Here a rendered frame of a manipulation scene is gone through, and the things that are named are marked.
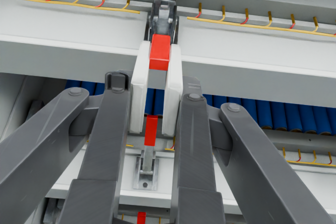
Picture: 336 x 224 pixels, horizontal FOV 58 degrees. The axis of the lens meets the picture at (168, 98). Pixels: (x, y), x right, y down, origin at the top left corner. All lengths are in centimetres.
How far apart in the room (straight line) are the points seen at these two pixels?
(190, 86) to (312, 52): 15
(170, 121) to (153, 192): 23
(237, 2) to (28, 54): 18
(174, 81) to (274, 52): 14
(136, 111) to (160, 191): 23
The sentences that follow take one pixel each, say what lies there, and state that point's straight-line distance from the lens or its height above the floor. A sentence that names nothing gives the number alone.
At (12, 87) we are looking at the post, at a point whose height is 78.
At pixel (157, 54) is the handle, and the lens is 18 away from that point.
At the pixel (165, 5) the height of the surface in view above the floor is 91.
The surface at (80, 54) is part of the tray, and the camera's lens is 26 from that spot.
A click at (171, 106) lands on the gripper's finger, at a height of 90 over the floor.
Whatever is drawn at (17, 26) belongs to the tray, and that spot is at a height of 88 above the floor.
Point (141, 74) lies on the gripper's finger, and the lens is 16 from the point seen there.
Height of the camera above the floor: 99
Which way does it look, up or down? 37 degrees down
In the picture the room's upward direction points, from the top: 8 degrees clockwise
